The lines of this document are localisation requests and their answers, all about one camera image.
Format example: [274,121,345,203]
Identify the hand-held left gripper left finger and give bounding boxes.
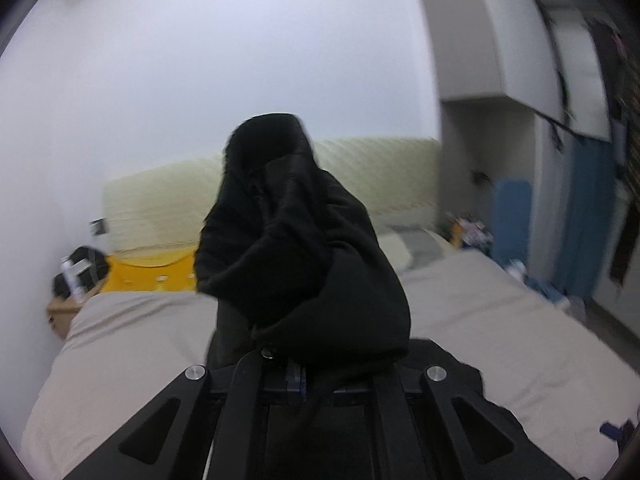
[64,346,307,480]

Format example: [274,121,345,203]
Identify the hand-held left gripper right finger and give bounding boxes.
[371,364,577,480]

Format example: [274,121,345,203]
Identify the black garment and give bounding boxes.
[194,112,532,480]

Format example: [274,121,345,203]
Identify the hanging dark clothes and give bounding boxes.
[590,15,640,283]

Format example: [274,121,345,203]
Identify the bed with beige sheet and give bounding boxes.
[20,230,640,480]

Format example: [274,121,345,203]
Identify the grey and white pillow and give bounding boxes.
[376,227,453,275]

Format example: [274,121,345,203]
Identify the yellow pillow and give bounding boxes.
[102,247,199,293]

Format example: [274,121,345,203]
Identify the cluttered bedside items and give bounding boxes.
[444,212,493,253]

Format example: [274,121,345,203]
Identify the blue upright board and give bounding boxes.
[491,178,533,266]

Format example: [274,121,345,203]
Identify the cream padded headboard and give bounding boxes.
[102,136,444,252]

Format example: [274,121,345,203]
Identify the dark blue object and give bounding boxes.
[599,417,637,457]

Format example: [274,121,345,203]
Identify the black bag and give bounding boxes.
[51,245,111,303]

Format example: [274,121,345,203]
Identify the white bottle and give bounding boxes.
[61,256,86,306]

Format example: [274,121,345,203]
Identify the wooden nightstand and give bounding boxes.
[46,292,86,341]

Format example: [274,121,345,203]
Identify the blue curtain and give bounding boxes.
[552,137,617,301]

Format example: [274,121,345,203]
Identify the white overhead cabinet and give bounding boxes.
[410,0,615,141]

